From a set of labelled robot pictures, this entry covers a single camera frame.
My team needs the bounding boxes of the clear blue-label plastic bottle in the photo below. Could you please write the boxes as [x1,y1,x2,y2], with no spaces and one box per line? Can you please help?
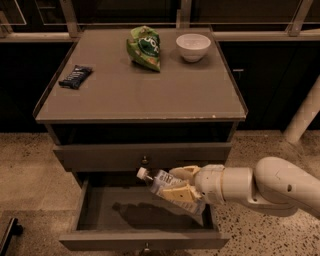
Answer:
[137,167,205,215]

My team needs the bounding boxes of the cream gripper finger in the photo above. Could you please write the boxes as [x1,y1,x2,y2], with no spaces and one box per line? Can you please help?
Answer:
[169,165,200,184]
[160,184,201,202]

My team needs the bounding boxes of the white ceramic bowl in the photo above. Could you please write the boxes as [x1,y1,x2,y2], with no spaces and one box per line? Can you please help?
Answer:
[176,34,211,63]

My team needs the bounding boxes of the open grey middle drawer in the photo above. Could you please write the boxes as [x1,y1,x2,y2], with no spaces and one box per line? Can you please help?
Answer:
[59,179,229,251]

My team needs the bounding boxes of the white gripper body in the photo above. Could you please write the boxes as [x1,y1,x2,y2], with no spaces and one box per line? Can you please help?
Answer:
[194,165,225,205]

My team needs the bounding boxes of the black object at floor corner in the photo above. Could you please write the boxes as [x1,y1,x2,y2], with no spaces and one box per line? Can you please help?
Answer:
[0,218,24,256]

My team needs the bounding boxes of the grey drawer cabinet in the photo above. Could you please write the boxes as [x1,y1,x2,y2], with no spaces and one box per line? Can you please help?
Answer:
[33,27,250,256]

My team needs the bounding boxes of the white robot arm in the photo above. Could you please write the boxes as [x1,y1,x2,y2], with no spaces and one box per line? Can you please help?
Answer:
[161,157,320,218]

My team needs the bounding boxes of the closed grey top drawer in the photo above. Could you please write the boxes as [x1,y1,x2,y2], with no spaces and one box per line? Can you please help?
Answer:
[54,142,231,172]

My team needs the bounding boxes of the metal window frame rail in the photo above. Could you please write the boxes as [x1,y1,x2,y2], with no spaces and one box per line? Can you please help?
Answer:
[0,0,320,42]

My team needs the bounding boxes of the dark blue snack packet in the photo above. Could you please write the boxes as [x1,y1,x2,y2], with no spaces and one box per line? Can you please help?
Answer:
[58,65,93,89]

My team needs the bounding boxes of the green chip bag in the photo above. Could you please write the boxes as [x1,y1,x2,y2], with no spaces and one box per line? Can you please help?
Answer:
[126,26,160,72]

